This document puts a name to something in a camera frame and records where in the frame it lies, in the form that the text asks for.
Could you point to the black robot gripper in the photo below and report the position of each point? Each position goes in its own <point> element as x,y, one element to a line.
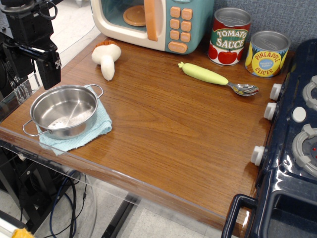
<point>30,25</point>

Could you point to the white plush mushroom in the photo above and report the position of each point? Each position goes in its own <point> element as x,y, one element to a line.
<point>105,54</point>

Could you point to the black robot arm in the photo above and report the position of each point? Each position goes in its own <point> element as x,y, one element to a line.
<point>31,52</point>

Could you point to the stainless steel pot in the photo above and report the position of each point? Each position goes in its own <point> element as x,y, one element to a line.
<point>64,112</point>

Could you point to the light blue cloth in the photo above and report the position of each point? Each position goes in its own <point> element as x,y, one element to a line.
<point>102,126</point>

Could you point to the toy microwave oven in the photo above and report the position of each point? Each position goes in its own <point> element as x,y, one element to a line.
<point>175,26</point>

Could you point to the tomato sauce can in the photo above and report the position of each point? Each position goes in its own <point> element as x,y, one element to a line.
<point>228,36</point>

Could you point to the pineapple slices can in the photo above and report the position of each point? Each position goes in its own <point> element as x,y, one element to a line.
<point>267,53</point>

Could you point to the white stove knob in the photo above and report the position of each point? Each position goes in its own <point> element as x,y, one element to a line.
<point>269,111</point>
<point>275,91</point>
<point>257,155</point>

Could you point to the dark blue toy stove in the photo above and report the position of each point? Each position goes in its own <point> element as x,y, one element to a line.
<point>285,204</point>

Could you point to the black table frame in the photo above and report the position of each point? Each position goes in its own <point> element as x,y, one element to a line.
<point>34,188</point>

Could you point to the spoon with green handle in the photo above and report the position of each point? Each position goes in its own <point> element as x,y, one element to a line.
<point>208,76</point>

